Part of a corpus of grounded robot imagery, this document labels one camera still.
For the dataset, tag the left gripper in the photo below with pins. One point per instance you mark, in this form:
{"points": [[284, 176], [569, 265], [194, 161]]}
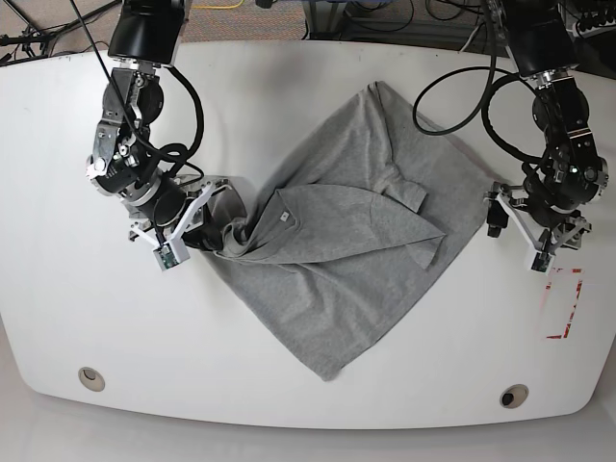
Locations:
{"points": [[542, 227]]}

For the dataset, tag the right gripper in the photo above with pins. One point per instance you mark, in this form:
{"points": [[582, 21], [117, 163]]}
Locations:
{"points": [[180, 209]]}

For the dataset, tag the grey T-shirt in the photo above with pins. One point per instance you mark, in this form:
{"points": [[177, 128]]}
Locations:
{"points": [[352, 230]]}

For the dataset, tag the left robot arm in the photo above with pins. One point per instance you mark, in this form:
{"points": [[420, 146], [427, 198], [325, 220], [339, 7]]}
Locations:
{"points": [[570, 172]]}

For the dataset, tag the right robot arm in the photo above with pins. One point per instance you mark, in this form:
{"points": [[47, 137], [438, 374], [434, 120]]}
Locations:
{"points": [[124, 162]]}

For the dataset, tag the red tape rectangle marking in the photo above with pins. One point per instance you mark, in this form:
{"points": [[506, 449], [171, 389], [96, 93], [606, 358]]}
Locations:
{"points": [[562, 293]]}

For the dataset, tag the white power strip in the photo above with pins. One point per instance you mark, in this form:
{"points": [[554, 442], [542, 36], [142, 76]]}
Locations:
{"points": [[595, 23]]}

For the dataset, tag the black tripod legs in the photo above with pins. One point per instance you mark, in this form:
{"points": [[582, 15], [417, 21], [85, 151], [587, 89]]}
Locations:
{"points": [[34, 43]]}

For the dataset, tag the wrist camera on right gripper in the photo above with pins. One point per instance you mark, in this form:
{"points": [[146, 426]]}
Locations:
{"points": [[170, 255]]}

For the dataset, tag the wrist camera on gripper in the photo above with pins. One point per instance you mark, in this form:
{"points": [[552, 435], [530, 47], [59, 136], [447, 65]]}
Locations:
{"points": [[170, 255], [540, 261]]}

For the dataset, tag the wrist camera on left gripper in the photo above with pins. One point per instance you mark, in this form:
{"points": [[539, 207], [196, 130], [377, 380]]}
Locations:
{"points": [[540, 261]]}

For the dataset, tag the right table cable grommet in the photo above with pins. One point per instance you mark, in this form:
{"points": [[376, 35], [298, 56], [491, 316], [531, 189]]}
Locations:
{"points": [[514, 396]]}

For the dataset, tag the table cable grommet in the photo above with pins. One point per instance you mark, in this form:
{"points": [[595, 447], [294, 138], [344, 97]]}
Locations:
{"points": [[514, 396], [91, 379]]}

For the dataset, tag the left table cable grommet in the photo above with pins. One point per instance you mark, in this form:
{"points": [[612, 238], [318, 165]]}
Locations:
{"points": [[91, 379]]}

